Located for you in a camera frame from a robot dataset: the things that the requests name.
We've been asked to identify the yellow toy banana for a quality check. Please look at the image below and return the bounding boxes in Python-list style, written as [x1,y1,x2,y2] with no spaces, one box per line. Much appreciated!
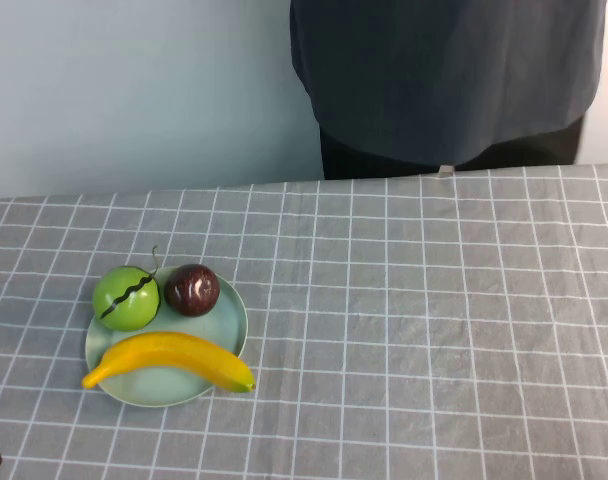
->
[81,331,258,395]

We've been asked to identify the person in dark shirt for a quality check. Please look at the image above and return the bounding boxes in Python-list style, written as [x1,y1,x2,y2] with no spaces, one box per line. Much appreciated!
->
[288,0,608,169]

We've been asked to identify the black trousers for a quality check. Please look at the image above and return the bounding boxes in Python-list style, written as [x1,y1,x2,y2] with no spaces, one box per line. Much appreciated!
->
[319,117,584,180]

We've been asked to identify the dark red toy plum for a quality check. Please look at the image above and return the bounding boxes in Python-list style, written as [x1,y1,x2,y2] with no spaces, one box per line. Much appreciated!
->
[163,263,221,318]

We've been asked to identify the green apple toy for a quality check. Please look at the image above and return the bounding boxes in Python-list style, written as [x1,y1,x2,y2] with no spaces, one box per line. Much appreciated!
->
[92,244,161,333]

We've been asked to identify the light green round plate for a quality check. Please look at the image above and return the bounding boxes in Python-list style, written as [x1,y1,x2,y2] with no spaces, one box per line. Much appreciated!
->
[84,264,249,407]

